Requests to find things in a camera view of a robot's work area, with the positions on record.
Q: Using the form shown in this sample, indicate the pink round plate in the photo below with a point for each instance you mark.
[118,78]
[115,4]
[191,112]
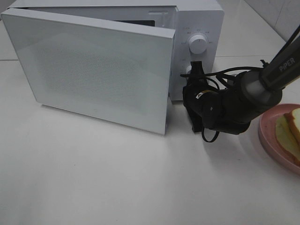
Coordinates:
[267,136]

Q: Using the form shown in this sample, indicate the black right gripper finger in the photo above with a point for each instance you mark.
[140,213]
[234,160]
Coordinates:
[196,121]
[196,69]

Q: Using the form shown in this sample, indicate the white upper microwave knob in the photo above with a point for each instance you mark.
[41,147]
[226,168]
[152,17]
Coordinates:
[198,43]

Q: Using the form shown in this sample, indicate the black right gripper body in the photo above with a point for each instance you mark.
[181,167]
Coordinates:
[206,101]

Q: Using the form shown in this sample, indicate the white microwave door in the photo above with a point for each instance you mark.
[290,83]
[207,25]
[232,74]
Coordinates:
[109,70]

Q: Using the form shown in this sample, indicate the white bread sandwich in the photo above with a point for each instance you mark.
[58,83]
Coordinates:
[287,132]

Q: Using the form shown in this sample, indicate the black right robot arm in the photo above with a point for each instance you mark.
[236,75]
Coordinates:
[227,101]

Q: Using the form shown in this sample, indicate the white lower microwave knob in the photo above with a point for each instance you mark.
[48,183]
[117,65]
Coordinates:
[188,69]

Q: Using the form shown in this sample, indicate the white microwave oven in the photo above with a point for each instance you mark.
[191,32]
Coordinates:
[182,18]

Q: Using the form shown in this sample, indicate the white microwave knob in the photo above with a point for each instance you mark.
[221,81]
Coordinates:
[188,69]
[198,43]

